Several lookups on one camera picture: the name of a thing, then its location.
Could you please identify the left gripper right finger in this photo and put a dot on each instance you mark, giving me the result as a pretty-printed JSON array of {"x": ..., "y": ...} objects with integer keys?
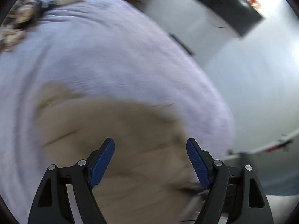
[{"x": 237, "y": 189}]

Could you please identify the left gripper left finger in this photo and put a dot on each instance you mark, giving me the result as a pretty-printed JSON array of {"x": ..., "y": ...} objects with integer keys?
[{"x": 51, "y": 202}]

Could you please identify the beige padded jacket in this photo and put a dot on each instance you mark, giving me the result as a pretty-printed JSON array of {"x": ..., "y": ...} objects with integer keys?
[{"x": 149, "y": 178}]

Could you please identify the brown patterned clothes pile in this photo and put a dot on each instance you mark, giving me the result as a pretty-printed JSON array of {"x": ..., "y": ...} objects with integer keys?
[{"x": 23, "y": 14}]

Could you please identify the lavender bed blanket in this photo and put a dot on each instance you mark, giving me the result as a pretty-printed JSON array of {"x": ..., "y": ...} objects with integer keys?
[{"x": 101, "y": 48}]

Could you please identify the wall mounted television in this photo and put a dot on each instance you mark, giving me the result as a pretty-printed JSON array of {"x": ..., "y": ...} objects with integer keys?
[{"x": 238, "y": 14}]

